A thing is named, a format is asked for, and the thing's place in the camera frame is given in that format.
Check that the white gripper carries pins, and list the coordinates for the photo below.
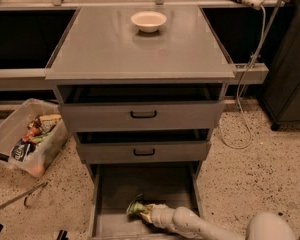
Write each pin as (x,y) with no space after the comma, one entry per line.
(160,214)

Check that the green jalapeno chip bag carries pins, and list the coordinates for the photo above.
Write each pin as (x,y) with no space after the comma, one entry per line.
(137,206)

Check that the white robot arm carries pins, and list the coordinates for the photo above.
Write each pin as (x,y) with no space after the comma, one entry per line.
(183,221)

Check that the grey open bottom drawer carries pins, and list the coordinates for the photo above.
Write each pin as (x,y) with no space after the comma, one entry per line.
(116,185)

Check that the grey middle drawer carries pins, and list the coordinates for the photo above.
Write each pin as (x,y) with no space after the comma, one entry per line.
(116,153)

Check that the grey top drawer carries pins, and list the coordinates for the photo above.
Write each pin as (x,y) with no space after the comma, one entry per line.
(133,117)

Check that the grey drawer cabinet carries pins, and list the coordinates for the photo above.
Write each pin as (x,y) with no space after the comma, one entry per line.
(105,59)

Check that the tan snack box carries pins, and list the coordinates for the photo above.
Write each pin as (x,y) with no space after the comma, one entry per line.
(48,122)

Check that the clear plastic storage bin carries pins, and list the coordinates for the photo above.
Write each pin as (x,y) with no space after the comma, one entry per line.
(44,148)

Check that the red snack packet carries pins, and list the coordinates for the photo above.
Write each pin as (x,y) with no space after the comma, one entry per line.
(32,132)

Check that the blue snack packet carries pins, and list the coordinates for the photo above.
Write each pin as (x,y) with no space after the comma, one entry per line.
(20,151)

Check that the dark cabinet at right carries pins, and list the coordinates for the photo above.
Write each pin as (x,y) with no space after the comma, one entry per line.
(281,94)

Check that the white ceramic bowl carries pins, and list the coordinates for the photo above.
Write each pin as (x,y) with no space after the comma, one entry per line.
(148,21)

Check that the grey side rail shelf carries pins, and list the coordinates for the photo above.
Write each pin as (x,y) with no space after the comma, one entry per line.
(252,76)

